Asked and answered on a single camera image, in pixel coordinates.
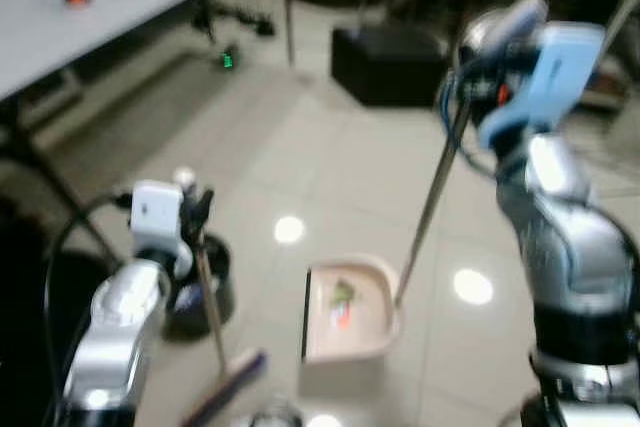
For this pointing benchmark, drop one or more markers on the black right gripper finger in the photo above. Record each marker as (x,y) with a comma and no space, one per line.
(465,82)

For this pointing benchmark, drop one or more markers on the broom with purple head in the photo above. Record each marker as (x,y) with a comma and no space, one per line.
(232,387)

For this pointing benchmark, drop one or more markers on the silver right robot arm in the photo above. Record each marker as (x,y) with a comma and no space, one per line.
(575,257)

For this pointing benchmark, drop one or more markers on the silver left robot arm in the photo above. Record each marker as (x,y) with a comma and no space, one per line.
(118,327)

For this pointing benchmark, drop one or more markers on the black round waste bin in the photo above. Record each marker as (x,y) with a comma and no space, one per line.
(220,287)

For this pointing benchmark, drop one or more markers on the black box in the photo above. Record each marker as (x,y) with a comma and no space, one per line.
(390,65)

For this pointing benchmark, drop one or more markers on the device with green light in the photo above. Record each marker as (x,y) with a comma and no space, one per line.
(228,59)

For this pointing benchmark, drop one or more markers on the green and red litter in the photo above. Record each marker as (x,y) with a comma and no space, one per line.
(343,299)

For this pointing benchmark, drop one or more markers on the black power strip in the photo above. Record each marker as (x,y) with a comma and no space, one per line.
(245,19)

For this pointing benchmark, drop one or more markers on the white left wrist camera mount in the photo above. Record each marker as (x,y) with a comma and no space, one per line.
(155,215)

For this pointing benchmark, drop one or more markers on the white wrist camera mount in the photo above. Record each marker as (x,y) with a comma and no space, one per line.
(155,215)
(555,77)

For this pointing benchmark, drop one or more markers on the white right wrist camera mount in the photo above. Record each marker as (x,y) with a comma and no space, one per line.
(555,77)

